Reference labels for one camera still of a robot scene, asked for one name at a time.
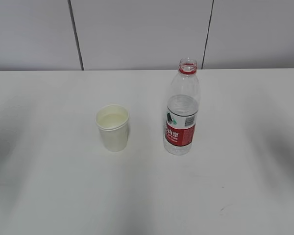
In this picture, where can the white paper cup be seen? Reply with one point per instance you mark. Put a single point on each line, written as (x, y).
(112, 122)

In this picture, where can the clear water bottle red label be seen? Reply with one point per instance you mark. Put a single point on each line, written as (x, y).
(182, 105)

